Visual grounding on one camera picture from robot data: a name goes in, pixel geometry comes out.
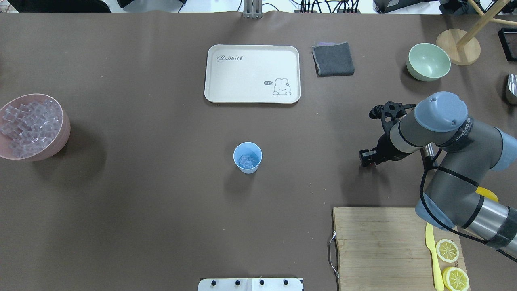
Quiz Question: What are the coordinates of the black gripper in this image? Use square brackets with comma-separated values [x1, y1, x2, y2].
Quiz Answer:
[359, 101, 416, 167]

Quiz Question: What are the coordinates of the ice cube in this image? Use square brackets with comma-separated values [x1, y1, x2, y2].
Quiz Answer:
[237, 154, 260, 169]

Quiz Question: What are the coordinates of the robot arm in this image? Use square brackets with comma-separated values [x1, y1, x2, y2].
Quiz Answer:
[359, 91, 516, 260]

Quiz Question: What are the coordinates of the light blue plastic cup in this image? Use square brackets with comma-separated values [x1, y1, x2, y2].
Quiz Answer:
[233, 142, 263, 174]

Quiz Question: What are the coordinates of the wooden cup stand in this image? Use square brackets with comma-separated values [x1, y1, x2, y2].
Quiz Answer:
[436, 0, 517, 66]

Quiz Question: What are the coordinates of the steel ice scoop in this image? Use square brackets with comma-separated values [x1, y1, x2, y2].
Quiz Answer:
[504, 74, 517, 106]

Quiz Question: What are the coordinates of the clear ice cubes pile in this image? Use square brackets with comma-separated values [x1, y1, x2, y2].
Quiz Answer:
[1, 98, 63, 158]

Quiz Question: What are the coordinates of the steel muddler black tip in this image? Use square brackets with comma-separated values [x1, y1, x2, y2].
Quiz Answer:
[420, 143, 435, 164]

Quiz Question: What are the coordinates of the yellow plastic knife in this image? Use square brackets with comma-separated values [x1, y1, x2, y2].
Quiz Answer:
[425, 223, 445, 291]

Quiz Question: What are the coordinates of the grey folded cloth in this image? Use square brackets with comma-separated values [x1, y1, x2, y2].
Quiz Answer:
[312, 41, 355, 77]

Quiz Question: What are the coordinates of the light green bowl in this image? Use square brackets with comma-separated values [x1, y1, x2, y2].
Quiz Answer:
[406, 43, 451, 82]

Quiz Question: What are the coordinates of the lower lemon slice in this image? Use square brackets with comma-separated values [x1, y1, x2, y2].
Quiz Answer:
[435, 239, 460, 263]

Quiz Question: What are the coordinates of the lemon slice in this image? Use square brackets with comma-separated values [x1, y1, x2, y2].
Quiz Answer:
[442, 267, 470, 291]
[435, 239, 460, 263]

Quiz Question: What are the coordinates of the upper whole lemon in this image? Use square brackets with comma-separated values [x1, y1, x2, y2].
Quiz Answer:
[476, 186, 499, 203]

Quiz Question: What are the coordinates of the upper lemon slice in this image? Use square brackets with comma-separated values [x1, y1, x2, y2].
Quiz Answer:
[442, 267, 470, 291]

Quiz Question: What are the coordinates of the cream rabbit tray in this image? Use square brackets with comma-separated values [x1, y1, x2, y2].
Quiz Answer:
[204, 44, 301, 104]

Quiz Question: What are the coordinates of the black tray with glasses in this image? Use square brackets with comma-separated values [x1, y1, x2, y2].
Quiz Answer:
[497, 28, 517, 61]

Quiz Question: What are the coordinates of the pink bowl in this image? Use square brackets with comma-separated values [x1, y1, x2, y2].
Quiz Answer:
[1, 93, 71, 161]

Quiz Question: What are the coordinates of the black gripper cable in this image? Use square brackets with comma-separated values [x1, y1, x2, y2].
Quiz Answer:
[419, 150, 517, 261]

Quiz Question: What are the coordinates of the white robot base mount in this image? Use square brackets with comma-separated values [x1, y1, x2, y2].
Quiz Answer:
[197, 277, 305, 291]

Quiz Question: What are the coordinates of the aluminium frame post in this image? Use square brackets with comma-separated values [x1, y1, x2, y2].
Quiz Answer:
[242, 0, 263, 19]

